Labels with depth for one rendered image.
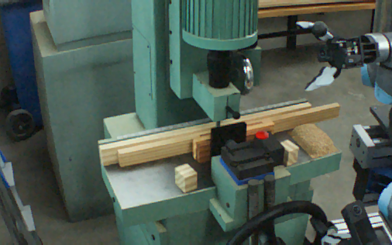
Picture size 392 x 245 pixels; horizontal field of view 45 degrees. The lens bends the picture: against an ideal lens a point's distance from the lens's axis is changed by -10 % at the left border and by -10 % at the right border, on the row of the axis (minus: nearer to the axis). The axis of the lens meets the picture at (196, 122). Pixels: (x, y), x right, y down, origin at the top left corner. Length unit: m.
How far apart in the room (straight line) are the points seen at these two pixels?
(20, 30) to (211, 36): 1.89
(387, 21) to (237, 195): 0.74
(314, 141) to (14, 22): 1.96
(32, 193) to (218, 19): 1.83
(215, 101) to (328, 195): 1.54
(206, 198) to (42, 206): 1.52
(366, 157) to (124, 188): 0.83
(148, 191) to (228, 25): 0.42
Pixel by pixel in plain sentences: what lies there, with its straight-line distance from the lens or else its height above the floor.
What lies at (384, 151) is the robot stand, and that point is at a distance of 1.71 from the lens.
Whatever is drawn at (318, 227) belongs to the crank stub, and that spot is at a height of 0.90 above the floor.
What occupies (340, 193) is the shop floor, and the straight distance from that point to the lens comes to 2.71.
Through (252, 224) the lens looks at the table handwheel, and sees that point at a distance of 1.06.
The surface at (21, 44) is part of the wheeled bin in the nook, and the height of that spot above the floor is 0.63.
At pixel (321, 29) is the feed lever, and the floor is 1.29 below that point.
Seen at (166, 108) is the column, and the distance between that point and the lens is 1.46.
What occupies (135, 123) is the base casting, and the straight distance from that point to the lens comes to 1.64.
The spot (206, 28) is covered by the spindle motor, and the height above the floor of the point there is 1.25.
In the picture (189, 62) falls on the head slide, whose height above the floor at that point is 1.10.
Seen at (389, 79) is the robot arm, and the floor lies 1.12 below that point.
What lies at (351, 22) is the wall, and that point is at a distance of 4.70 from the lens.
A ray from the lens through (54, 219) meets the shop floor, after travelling 2.54.
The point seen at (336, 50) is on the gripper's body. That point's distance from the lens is 1.17.
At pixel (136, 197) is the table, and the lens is 1.18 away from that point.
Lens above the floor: 1.65
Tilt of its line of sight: 31 degrees down
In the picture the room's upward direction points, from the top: straight up
